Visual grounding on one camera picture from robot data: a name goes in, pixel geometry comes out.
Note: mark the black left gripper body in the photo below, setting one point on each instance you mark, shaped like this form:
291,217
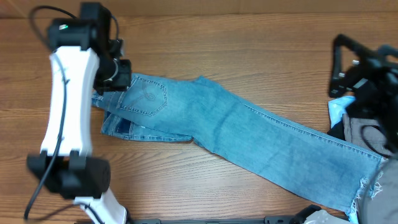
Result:
114,76

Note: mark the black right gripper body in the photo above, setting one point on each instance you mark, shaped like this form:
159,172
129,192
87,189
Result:
355,82

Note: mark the light blue denim jeans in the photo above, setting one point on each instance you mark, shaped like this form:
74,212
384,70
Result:
306,162

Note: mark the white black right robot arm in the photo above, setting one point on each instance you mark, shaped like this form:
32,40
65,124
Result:
373,80

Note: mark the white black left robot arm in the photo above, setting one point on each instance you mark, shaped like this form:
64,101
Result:
84,60

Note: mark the light blue shirt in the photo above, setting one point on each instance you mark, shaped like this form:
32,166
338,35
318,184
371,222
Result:
337,108

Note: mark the black garment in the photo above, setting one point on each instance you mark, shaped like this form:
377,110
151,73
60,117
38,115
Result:
337,131

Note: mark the brown cardboard back panel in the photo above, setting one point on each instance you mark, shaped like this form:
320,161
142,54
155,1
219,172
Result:
21,8

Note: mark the grey trousers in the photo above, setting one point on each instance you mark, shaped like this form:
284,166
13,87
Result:
380,205

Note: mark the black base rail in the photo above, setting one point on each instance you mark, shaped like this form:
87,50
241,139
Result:
284,219

